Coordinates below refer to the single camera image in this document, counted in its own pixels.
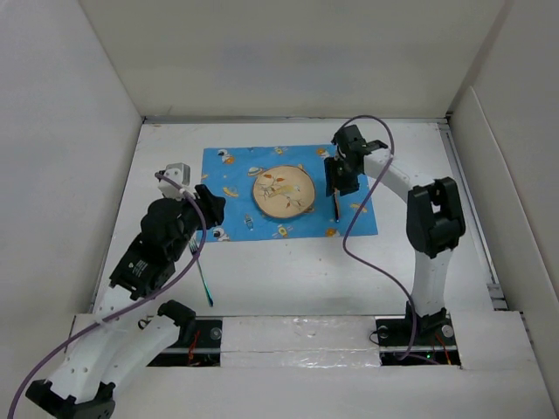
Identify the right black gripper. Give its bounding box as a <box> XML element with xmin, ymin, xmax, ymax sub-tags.
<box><xmin>324</xmin><ymin>156</ymin><xmax>360</xmax><ymax>196</ymax></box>

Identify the iridescent knife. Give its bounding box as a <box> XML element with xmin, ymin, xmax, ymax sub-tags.
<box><xmin>333</xmin><ymin>188</ymin><xmax>342</xmax><ymax>223</ymax></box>

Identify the blue space-print cloth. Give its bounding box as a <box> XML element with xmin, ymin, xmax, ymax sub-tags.
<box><xmin>201</xmin><ymin>144</ymin><xmax>378</xmax><ymax>242</ymax></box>

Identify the iridescent fork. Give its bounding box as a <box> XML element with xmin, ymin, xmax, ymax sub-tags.
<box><xmin>189</xmin><ymin>238</ymin><xmax>214</xmax><ymax>307</ymax></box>

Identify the round bird-pattern plate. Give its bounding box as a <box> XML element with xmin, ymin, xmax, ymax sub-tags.
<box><xmin>252</xmin><ymin>165</ymin><xmax>316</xmax><ymax>219</ymax></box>

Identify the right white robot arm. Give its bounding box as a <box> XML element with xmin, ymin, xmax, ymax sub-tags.
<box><xmin>324</xmin><ymin>125</ymin><xmax>466</xmax><ymax>344</ymax></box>

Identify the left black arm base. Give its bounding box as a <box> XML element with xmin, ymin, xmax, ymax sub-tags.
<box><xmin>148</xmin><ymin>317</ymin><xmax>223</xmax><ymax>367</ymax></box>

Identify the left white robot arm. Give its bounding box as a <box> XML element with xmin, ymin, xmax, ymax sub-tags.
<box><xmin>22</xmin><ymin>184</ymin><xmax>226</xmax><ymax>418</ymax></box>

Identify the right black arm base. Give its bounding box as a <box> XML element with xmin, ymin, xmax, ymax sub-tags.
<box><xmin>369</xmin><ymin>305</ymin><xmax>461</xmax><ymax>367</ymax></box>

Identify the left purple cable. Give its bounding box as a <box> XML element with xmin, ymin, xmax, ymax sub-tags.
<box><xmin>7</xmin><ymin>170</ymin><xmax>209</xmax><ymax>419</ymax></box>

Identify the purple cable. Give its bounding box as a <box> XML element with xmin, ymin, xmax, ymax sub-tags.
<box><xmin>335</xmin><ymin>114</ymin><xmax>420</xmax><ymax>361</ymax></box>
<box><xmin>7</xmin><ymin>170</ymin><xmax>209</xmax><ymax>419</ymax></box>

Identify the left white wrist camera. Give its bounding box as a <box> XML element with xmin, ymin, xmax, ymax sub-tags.
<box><xmin>155</xmin><ymin>162</ymin><xmax>190</xmax><ymax>200</ymax></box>

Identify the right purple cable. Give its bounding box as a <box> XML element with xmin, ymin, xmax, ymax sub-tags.
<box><xmin>335</xmin><ymin>114</ymin><xmax>420</xmax><ymax>361</ymax></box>

